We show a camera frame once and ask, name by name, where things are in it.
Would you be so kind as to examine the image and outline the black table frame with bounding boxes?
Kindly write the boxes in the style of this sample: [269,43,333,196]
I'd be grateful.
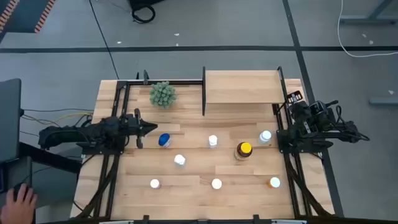
[70,70,336,224]

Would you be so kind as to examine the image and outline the dark mat orange striped edges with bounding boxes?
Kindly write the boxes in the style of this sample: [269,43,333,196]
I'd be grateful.
[0,0,57,34]

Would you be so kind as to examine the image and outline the white floor cable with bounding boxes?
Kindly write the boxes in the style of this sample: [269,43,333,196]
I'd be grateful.
[337,0,398,58]

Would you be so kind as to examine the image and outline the black computer mouse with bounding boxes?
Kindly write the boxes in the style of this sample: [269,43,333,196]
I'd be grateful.
[12,182,34,200]

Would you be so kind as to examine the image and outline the grey metal furniture foot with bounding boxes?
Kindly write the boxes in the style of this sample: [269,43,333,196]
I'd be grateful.
[369,96,398,106]
[338,0,398,26]

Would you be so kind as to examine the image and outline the large white labelled bottle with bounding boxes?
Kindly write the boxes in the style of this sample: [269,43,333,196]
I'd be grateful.
[259,129,272,145]

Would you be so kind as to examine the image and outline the thin black floor cable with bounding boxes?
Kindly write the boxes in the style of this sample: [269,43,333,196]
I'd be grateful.
[88,0,120,80]

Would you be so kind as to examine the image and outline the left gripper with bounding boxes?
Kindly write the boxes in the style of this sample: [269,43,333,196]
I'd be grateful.
[126,108,159,149]

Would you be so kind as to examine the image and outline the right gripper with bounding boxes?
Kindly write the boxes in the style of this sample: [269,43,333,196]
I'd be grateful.
[286,90,312,127]

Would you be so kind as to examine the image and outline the person's hand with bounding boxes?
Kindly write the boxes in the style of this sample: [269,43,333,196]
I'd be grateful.
[0,183,39,224]

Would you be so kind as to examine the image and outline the wooden shelf board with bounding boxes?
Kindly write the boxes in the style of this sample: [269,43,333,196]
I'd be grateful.
[205,70,285,105]

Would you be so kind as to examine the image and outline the blue cap medicine bottle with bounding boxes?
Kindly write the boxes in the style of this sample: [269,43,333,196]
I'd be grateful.
[158,133,172,148]

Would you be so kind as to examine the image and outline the dark grey monitor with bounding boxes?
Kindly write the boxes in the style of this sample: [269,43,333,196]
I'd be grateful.
[0,78,22,163]

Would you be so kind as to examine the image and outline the brown bottle yellow cap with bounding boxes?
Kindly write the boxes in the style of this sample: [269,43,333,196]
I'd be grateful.
[234,141,253,161]

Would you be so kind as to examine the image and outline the black desk support beam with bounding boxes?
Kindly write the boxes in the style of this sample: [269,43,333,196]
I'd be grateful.
[18,141,82,174]

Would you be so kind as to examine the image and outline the black floor equipment box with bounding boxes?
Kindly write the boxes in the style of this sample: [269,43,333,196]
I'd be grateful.
[127,0,165,9]

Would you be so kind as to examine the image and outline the thin black wire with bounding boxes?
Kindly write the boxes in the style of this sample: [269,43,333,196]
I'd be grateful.
[21,107,94,113]

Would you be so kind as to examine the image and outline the black coiled floor cable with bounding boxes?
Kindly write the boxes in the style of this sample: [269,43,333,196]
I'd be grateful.
[131,4,156,24]

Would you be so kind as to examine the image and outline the thin yellow wire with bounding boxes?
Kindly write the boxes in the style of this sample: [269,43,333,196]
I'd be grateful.
[23,112,94,125]

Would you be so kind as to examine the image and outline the green potted plant white pot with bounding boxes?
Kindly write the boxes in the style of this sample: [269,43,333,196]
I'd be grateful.
[149,81,177,110]

